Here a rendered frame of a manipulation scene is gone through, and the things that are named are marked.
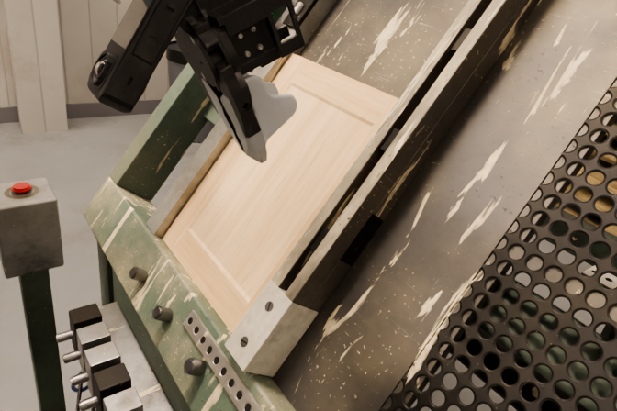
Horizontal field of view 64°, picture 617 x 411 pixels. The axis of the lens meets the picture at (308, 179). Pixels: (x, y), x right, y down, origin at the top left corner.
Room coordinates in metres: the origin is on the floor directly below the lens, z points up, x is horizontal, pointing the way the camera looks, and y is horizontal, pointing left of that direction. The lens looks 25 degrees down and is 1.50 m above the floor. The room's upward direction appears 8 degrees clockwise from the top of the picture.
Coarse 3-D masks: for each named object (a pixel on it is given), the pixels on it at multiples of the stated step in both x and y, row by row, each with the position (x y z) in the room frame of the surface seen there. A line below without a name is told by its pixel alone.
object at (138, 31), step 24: (144, 0) 0.36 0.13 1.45; (168, 0) 0.36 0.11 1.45; (192, 0) 0.37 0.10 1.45; (120, 24) 0.37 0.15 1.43; (144, 24) 0.35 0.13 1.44; (168, 24) 0.36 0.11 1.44; (120, 48) 0.35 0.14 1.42; (144, 48) 0.35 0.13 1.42; (96, 72) 0.34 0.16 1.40; (120, 72) 0.34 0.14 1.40; (144, 72) 0.34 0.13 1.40; (96, 96) 0.33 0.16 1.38; (120, 96) 0.33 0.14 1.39
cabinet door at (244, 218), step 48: (336, 96) 0.90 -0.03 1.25; (384, 96) 0.84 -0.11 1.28; (288, 144) 0.89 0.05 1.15; (336, 144) 0.82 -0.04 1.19; (240, 192) 0.87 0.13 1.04; (288, 192) 0.80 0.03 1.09; (192, 240) 0.84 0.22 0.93; (240, 240) 0.78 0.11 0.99; (288, 240) 0.72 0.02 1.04; (240, 288) 0.70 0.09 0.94
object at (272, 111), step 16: (256, 80) 0.40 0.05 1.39; (224, 96) 0.39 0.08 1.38; (256, 96) 0.40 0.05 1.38; (272, 96) 0.41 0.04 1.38; (288, 96) 0.42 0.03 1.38; (256, 112) 0.41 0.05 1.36; (272, 112) 0.42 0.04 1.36; (288, 112) 0.43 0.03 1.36; (240, 128) 0.39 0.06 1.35; (272, 128) 0.42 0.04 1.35; (256, 144) 0.40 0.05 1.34; (256, 160) 0.42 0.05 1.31
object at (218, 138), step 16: (320, 0) 1.11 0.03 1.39; (336, 0) 1.14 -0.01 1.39; (320, 16) 1.12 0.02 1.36; (304, 32) 1.09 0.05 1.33; (272, 64) 1.05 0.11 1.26; (272, 80) 1.05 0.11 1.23; (224, 128) 0.99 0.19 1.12; (208, 144) 0.99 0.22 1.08; (224, 144) 0.98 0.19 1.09; (192, 160) 0.98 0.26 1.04; (208, 160) 0.96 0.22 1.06; (192, 176) 0.94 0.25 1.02; (176, 192) 0.94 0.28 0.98; (192, 192) 0.94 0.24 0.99; (160, 208) 0.93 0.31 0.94; (176, 208) 0.91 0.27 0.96; (160, 224) 0.89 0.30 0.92
